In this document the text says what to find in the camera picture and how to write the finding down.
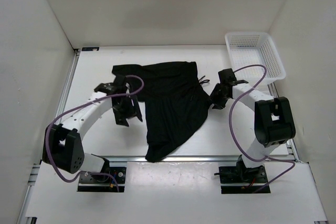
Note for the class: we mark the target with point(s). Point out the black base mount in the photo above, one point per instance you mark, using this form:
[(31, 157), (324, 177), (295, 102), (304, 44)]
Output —
[(239, 179), (105, 184)]

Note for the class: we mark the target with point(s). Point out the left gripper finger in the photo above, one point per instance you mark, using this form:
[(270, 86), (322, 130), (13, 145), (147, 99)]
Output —
[(135, 108), (121, 120)]

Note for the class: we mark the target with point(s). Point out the white plastic mesh basket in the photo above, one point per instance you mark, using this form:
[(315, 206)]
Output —
[(247, 50)]

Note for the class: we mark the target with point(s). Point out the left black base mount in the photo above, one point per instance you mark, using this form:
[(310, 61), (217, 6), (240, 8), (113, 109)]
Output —
[(105, 184)]

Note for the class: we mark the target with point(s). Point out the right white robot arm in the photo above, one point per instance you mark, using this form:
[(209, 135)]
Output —
[(273, 120)]

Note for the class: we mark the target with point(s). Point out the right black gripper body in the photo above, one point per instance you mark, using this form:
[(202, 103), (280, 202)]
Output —
[(217, 97)]

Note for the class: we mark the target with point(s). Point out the black shorts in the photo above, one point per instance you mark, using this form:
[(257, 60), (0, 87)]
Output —
[(176, 105)]

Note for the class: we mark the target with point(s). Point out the dark label sticker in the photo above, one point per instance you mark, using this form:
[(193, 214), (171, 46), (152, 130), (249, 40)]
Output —
[(90, 48)]

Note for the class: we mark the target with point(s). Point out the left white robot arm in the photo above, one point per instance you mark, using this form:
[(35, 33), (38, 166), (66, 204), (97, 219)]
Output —
[(63, 148)]

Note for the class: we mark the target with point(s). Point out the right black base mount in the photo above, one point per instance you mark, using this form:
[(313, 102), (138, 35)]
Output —
[(239, 179)]

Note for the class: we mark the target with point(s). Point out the aluminium front rail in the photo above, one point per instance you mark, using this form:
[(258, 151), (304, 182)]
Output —
[(210, 159)]

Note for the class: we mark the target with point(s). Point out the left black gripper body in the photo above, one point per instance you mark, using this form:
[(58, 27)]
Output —
[(125, 107)]

